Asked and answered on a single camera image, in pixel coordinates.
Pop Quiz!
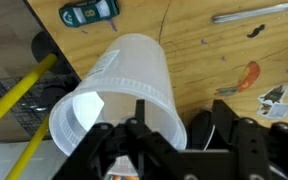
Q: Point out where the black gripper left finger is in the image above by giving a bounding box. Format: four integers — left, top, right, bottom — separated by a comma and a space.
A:
52, 100, 184, 180

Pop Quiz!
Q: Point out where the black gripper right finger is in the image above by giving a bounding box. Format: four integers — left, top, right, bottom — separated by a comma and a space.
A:
212, 100, 288, 180

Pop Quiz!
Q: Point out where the clear plastic cup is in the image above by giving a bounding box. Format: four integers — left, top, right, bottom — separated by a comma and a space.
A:
49, 34, 187, 176

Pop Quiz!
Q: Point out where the black bowl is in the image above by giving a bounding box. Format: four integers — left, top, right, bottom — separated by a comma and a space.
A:
187, 111, 215, 150

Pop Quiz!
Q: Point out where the wooden side table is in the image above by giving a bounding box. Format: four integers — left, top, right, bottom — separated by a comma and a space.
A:
24, 0, 288, 126

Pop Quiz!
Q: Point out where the silver spoon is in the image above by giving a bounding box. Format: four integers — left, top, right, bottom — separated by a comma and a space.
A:
213, 3, 288, 24

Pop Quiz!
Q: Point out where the green toy car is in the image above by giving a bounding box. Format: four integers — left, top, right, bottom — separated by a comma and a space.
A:
58, 0, 120, 28

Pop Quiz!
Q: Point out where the yellow broom handle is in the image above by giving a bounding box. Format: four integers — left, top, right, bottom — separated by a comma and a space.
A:
0, 54, 57, 180

